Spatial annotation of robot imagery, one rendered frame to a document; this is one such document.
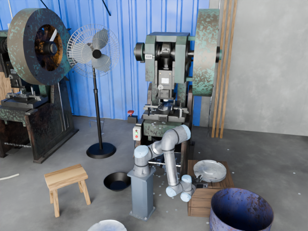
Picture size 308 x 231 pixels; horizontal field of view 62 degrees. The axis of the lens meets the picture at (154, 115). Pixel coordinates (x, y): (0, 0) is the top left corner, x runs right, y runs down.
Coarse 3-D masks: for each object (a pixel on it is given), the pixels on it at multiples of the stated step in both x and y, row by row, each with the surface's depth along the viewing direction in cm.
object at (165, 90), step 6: (162, 72) 257; (168, 72) 256; (162, 78) 259; (168, 78) 258; (162, 84) 262; (168, 84) 261; (162, 90) 261; (168, 90) 260; (162, 96) 264; (168, 96) 262
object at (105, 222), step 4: (104, 220) 188; (108, 220) 189; (112, 220) 189; (96, 224) 186; (100, 224) 186; (104, 224) 186; (108, 224) 186; (112, 224) 186; (116, 224) 186; (120, 224) 186; (92, 228) 182; (96, 228) 182; (100, 228) 182; (104, 228) 182; (108, 228) 182; (112, 228) 182; (116, 228) 182; (120, 228) 182; (124, 228) 182
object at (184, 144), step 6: (192, 96) 306; (192, 102) 319; (186, 120) 278; (186, 144) 259; (192, 144) 345; (186, 150) 266; (192, 150) 333; (186, 156) 303; (192, 156) 320; (186, 162) 298; (180, 168) 272; (186, 168) 297; (180, 174) 275; (186, 174) 287; (180, 180) 277
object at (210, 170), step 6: (198, 162) 242; (210, 162) 244; (198, 168) 234; (204, 168) 233; (210, 168) 233; (216, 168) 235; (204, 174) 225; (210, 174) 225; (216, 174) 226; (222, 174) 226
